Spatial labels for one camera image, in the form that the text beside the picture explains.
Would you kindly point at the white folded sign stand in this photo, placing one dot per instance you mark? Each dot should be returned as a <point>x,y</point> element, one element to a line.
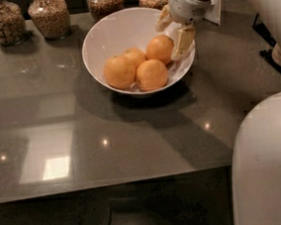
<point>214,12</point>

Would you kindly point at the white ceramic bowl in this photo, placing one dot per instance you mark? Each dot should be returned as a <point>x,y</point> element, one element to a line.
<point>132,27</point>

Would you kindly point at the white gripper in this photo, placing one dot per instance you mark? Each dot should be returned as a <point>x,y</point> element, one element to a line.
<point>186,6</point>

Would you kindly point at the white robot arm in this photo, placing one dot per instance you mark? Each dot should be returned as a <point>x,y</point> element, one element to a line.
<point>257,149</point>

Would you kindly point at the orange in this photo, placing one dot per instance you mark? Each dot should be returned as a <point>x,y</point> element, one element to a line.
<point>119,72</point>
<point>160,48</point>
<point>151,75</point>
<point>135,55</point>

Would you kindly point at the glass jar far left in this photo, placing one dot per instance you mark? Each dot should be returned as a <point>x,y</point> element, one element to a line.
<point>12,24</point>

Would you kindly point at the glass jar dark cereal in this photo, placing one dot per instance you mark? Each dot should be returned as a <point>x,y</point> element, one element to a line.
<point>98,9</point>

